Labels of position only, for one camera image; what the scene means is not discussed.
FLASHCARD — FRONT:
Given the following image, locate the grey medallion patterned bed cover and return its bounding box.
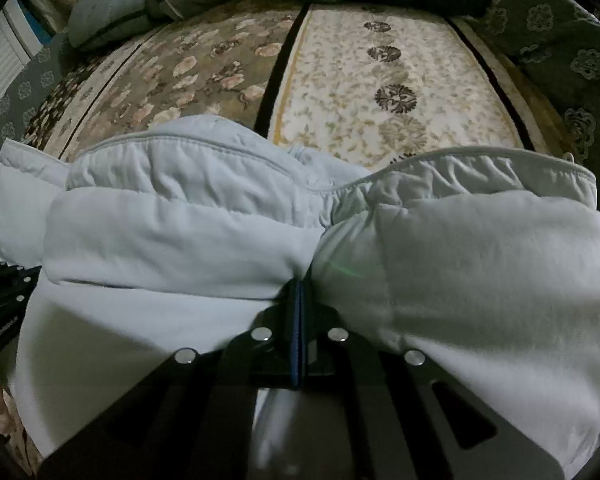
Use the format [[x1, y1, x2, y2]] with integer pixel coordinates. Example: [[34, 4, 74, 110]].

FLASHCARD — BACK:
[[0, 0, 600, 213]]

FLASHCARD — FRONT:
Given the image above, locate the light blue puffer jacket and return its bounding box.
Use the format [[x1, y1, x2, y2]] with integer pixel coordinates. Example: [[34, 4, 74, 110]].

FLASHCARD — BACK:
[[0, 114, 600, 480]]

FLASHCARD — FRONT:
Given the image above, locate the white slatted cabinet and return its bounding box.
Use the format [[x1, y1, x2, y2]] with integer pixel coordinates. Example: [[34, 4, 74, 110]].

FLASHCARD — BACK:
[[0, 0, 47, 128]]

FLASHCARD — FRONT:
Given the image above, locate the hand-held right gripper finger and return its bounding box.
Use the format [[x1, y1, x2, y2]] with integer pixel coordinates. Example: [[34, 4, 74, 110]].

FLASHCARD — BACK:
[[300, 280, 567, 480], [36, 280, 302, 480]]

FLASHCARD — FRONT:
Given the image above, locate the blue-grey folded quilt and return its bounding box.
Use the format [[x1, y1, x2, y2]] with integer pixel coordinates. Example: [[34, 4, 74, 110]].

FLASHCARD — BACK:
[[66, 0, 263, 52]]

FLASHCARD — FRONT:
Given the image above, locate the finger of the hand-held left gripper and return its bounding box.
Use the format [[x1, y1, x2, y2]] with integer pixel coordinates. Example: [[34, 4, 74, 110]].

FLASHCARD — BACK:
[[0, 260, 42, 313]]

